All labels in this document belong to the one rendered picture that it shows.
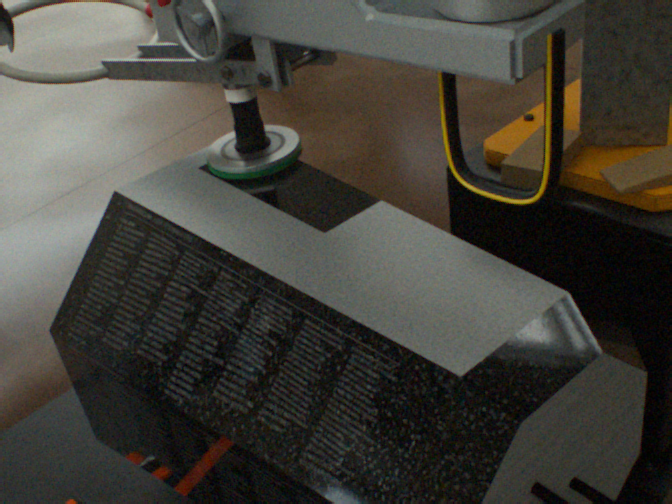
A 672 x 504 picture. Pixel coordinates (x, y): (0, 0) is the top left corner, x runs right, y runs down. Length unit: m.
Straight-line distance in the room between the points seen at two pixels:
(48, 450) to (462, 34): 1.82
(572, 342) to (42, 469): 1.68
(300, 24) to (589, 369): 0.74
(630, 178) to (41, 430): 1.83
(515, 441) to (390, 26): 0.65
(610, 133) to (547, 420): 0.86
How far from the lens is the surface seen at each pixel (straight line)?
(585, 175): 1.84
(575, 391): 1.30
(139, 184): 1.88
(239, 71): 1.68
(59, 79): 2.12
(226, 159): 1.82
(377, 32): 1.31
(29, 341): 3.08
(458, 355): 1.22
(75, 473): 2.47
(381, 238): 1.50
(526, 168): 1.77
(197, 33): 1.54
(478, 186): 1.43
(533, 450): 1.28
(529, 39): 1.19
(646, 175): 1.79
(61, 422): 2.65
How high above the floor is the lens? 1.67
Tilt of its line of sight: 33 degrees down
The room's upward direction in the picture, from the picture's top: 10 degrees counter-clockwise
